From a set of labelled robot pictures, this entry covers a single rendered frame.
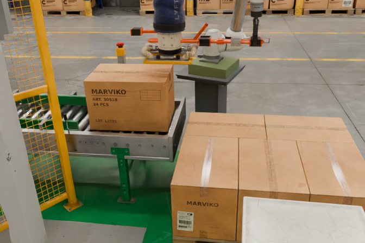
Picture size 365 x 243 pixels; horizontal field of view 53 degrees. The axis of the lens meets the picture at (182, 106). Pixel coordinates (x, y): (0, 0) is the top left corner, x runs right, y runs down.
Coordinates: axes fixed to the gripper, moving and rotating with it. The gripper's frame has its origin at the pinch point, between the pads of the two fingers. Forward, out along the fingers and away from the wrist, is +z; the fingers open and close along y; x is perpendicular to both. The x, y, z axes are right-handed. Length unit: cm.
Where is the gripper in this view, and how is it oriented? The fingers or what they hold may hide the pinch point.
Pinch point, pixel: (255, 40)
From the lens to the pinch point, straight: 264.9
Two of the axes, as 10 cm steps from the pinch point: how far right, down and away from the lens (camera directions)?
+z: 0.2, 9.1, 4.2
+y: -1.3, 4.2, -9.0
